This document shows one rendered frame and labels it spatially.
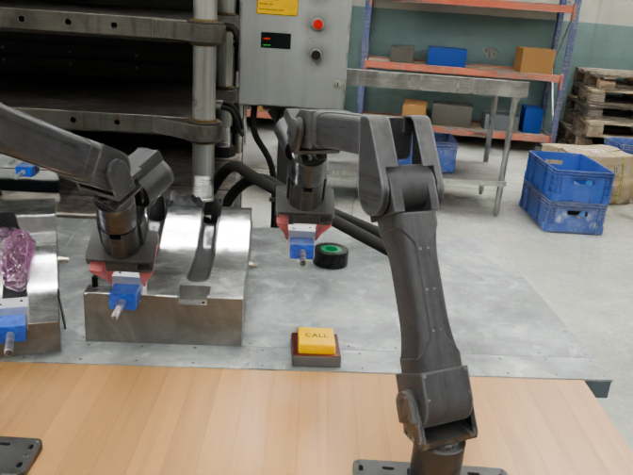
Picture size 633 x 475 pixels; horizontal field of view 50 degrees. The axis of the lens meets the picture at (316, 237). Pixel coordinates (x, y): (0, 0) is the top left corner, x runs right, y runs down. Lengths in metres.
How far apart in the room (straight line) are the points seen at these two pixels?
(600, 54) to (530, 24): 0.81
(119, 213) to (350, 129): 0.35
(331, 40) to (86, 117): 0.69
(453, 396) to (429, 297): 0.12
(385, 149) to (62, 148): 0.40
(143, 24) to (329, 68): 0.50
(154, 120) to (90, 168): 0.97
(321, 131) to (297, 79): 0.90
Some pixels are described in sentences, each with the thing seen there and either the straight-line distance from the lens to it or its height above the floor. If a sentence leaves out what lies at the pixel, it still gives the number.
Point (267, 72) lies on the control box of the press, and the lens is 1.90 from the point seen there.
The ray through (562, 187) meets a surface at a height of 0.32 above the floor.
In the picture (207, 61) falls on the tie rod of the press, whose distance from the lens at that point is 1.78.
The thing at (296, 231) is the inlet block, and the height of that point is 0.96.
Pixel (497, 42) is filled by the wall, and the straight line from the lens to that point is 7.75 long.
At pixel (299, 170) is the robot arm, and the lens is 1.09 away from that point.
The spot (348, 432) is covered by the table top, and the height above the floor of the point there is 0.80.
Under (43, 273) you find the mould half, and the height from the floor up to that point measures 0.87.
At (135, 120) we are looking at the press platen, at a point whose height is 1.02.
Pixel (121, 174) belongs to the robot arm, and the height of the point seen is 1.12.
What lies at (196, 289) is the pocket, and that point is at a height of 0.88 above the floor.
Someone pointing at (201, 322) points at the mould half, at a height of 0.84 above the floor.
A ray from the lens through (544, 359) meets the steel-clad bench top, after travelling 1.26.
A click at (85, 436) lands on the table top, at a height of 0.80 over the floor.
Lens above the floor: 1.37
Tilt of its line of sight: 20 degrees down
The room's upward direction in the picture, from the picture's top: 4 degrees clockwise
